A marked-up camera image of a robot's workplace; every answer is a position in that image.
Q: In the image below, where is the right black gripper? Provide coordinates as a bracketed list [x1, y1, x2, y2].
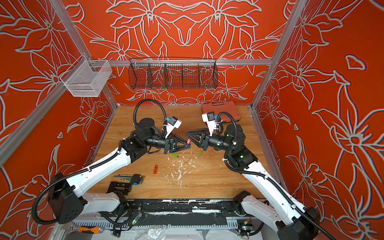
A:
[189, 127, 238, 154]

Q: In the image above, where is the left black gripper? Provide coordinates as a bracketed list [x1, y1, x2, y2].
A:
[144, 134, 191, 156]

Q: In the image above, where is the red plastic tool case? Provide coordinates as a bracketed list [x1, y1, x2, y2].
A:
[202, 101, 241, 122]

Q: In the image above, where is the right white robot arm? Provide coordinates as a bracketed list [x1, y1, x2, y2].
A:
[186, 124, 334, 240]

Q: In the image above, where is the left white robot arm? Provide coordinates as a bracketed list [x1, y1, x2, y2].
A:
[31, 117, 191, 225]

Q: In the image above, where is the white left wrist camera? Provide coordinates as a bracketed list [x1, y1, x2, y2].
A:
[165, 117, 182, 138]

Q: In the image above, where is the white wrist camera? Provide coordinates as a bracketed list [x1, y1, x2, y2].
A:
[202, 112, 217, 136]
[165, 117, 182, 138]

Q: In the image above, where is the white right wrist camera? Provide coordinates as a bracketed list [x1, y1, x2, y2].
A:
[202, 112, 217, 136]

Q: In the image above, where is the black connector with coloured wires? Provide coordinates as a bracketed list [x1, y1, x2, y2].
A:
[114, 174, 144, 186]

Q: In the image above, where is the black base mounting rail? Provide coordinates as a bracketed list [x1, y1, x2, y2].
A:
[128, 199, 248, 217]

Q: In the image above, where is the black wire wall basket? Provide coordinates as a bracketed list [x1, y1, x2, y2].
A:
[128, 58, 219, 90]

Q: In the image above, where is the white mesh wall basket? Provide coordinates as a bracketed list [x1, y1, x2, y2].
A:
[60, 60, 112, 98]

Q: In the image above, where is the orange handled adjustable wrench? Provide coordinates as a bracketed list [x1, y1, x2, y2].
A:
[68, 226, 105, 235]

